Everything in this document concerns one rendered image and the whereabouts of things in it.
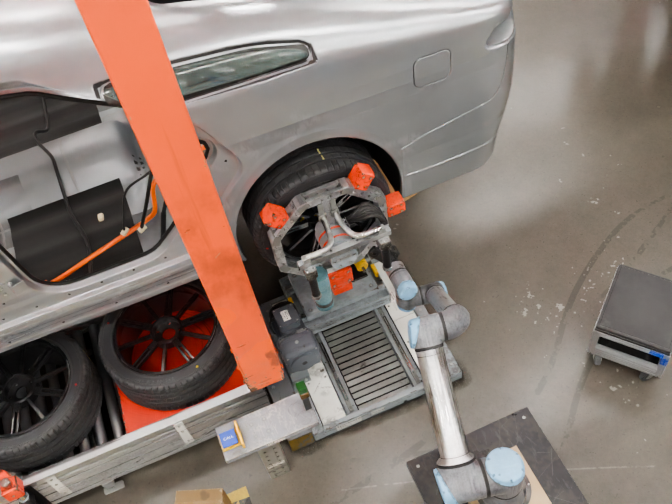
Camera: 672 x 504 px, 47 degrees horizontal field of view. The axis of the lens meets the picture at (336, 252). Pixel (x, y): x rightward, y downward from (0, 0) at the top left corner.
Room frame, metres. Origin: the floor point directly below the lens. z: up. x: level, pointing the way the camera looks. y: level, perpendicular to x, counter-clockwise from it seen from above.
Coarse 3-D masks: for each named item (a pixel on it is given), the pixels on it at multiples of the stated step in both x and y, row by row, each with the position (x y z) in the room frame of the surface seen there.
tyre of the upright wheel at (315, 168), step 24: (312, 144) 2.41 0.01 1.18; (336, 144) 2.42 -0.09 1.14; (360, 144) 2.51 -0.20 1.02; (288, 168) 2.31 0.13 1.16; (312, 168) 2.27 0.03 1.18; (336, 168) 2.27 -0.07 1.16; (264, 192) 2.26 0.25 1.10; (288, 192) 2.21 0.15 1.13; (384, 192) 2.31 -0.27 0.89; (264, 240) 2.17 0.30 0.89
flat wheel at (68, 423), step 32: (32, 352) 2.15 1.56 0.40; (64, 352) 2.05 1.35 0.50; (0, 384) 2.06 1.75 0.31; (32, 384) 1.94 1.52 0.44; (96, 384) 1.92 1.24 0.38; (0, 416) 1.79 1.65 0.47; (64, 416) 1.71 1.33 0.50; (96, 416) 1.79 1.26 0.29; (0, 448) 1.61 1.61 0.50; (32, 448) 1.60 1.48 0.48; (64, 448) 1.64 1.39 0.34
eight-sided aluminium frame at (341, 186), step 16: (304, 192) 2.20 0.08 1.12; (320, 192) 2.20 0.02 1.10; (336, 192) 2.17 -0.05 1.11; (352, 192) 2.18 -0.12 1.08; (368, 192) 2.20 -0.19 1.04; (288, 208) 2.17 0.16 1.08; (304, 208) 2.13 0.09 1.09; (384, 208) 2.22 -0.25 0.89; (288, 224) 2.12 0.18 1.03; (272, 240) 2.10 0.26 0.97; (288, 272) 2.11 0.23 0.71
